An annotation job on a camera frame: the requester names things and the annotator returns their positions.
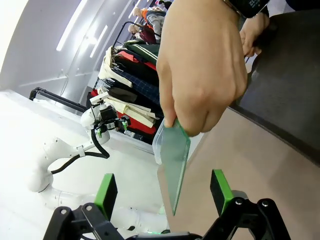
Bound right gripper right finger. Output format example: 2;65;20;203
202;169;292;240

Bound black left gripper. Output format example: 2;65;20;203
98;104;132;133

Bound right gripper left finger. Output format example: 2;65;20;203
43;173;131;240

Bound green PCB board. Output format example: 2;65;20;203
159;118;192;217

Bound black plastic tray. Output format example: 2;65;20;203
226;9;320;166

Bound person's left hand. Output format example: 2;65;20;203
156;0;248;137

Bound person's right hand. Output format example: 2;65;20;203
239;12;271;58

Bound red hanging garment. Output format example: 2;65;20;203
90;89;156;137

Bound beige hanging garment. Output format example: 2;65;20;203
97;46;158;129

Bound clear plastic box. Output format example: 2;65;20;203
151;117;166;165

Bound navy plaid garment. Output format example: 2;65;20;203
109;71;161;106

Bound dark green striped jacket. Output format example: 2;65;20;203
123;39;164;66

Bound long ceiling light strip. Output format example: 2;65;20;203
89;24;109;58
56;0;89;52

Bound mannequin with red top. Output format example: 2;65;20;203
127;23;158;45

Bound clothes rack with folded garments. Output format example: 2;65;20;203
109;21;165;146

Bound mannequin with orange vest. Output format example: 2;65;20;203
132;6;166;42

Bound wrist smartwatch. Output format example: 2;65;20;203
223;0;271;19

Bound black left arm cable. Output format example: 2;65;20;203
49;127;111;175

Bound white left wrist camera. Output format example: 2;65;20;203
89;91;109;104

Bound black metal pipe frame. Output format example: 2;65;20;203
28;86;88;114

